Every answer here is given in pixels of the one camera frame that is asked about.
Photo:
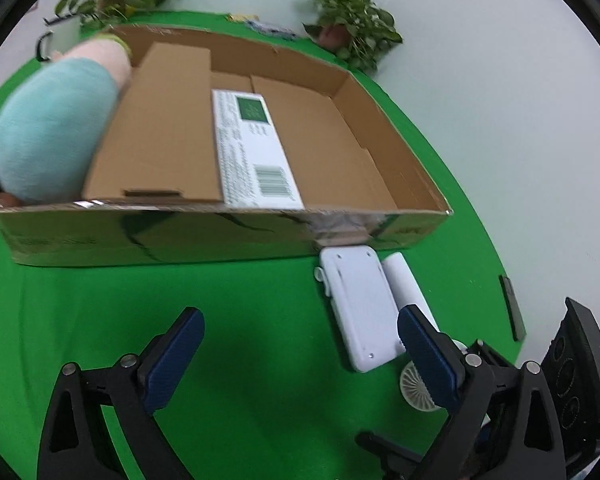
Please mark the white printed barcode box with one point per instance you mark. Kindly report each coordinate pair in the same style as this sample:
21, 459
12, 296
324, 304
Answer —
250, 160

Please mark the black remote control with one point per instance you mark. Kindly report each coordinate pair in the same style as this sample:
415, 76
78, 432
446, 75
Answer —
512, 310

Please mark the large cardboard box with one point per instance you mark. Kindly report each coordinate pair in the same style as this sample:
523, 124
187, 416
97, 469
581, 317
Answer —
330, 160

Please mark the potted plant in brown pot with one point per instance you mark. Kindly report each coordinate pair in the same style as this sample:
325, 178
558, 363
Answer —
350, 20

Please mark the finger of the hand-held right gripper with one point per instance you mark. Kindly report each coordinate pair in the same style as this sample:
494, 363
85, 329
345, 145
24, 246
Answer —
497, 360
380, 447

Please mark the blue patterned packet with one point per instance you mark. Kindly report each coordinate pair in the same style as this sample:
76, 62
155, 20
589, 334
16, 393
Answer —
270, 27

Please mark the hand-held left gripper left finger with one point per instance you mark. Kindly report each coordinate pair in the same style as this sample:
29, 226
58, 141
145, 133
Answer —
175, 360

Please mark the white handheld fan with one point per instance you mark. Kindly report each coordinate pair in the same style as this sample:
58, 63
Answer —
405, 280

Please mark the long brown cardboard box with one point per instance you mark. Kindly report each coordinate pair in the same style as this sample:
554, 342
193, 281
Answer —
165, 125

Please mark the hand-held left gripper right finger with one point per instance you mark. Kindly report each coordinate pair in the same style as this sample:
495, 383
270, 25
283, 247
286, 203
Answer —
430, 365

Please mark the teal and pink plush toy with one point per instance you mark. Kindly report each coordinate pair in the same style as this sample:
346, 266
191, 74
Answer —
50, 120

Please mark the white rectangular device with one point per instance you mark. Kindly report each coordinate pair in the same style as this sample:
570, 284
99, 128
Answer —
360, 310

